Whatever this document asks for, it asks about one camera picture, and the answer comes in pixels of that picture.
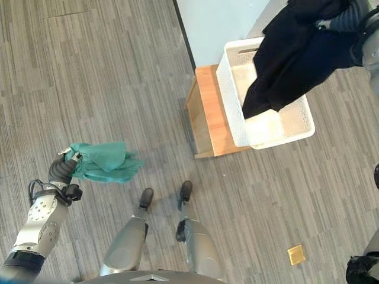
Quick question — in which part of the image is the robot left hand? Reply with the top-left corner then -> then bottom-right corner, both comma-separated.
48,149 -> 83,186

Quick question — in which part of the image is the green cloth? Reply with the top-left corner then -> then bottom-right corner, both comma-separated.
69,141 -> 146,185

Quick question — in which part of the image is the black garment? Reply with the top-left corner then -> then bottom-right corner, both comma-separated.
242,0 -> 361,121

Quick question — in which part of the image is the white perforated laundry basket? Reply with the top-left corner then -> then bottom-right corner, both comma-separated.
216,36 -> 316,150

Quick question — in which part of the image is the grey robot torso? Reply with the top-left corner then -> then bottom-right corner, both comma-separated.
67,269 -> 229,284

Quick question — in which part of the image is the silver robot right leg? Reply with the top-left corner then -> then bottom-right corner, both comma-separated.
175,180 -> 226,282

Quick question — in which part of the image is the wooden stool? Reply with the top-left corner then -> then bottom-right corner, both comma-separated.
184,64 -> 253,160

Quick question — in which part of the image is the small gold square packet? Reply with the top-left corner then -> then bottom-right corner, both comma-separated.
287,244 -> 307,266

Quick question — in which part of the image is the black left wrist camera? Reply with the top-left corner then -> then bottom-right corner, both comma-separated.
64,183 -> 83,205

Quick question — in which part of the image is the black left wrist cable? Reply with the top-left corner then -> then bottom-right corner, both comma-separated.
28,179 -> 48,205

